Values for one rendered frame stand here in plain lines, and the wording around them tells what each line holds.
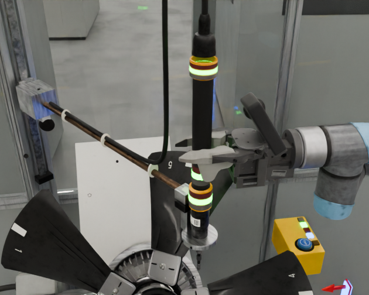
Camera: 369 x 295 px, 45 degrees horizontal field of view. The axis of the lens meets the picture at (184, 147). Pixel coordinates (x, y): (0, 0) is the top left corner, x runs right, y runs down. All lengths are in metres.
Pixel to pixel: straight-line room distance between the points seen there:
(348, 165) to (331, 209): 0.10
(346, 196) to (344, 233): 1.22
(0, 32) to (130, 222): 0.60
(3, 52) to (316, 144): 0.84
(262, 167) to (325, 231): 1.29
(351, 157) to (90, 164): 0.69
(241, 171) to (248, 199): 1.01
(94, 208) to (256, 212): 0.82
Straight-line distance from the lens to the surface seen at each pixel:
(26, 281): 1.17
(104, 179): 1.22
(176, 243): 0.98
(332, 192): 0.87
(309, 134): 0.80
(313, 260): 1.36
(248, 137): 0.77
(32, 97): 1.21
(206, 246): 0.86
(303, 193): 1.86
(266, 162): 0.77
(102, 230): 1.22
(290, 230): 1.40
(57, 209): 0.95
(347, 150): 0.82
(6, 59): 1.29
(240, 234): 1.90
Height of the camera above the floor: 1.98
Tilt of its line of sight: 31 degrees down
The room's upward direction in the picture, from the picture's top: straight up
